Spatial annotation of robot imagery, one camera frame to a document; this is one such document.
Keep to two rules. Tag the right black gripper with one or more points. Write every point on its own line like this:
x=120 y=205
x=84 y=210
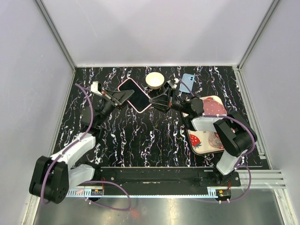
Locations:
x=164 y=101

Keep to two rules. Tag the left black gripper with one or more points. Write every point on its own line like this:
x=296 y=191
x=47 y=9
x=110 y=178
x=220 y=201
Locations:
x=118 y=97

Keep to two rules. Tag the pink cased phone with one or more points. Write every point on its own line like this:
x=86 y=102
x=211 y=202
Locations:
x=139 y=100

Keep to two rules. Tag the light blue phone case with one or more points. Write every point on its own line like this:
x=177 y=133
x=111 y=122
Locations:
x=186 y=83

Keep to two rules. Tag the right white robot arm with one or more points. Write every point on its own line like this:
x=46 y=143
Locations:
x=235 y=136

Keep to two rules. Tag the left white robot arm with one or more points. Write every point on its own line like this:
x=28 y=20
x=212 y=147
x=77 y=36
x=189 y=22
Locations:
x=55 y=175

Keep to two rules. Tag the cream ceramic bowl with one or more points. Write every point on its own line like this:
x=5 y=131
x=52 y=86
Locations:
x=155 y=80

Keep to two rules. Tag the pink dotted plate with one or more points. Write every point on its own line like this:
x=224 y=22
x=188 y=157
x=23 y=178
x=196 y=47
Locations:
x=213 y=107

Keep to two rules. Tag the strawberry pattern tray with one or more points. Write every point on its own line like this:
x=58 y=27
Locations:
x=199 y=139

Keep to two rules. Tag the pink glass mug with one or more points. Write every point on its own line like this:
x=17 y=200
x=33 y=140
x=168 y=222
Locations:
x=215 y=142

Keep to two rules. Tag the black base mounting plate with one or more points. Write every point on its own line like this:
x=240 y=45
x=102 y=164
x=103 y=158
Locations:
x=202 y=176

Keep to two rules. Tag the left control board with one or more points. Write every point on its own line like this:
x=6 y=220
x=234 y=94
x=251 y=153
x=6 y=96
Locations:
x=96 y=192

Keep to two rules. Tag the control board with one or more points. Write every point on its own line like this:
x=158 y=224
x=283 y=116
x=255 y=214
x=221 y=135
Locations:
x=224 y=193
x=96 y=192

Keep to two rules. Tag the right control board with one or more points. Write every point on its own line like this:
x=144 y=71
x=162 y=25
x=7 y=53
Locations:
x=224 y=193

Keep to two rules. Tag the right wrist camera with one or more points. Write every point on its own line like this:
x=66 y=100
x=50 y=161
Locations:
x=172 y=84

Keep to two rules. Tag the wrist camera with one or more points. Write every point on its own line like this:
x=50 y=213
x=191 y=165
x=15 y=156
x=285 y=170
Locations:
x=172 y=84
x=96 y=88

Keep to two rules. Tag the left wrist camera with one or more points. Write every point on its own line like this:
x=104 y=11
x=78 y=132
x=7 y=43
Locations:
x=96 y=88

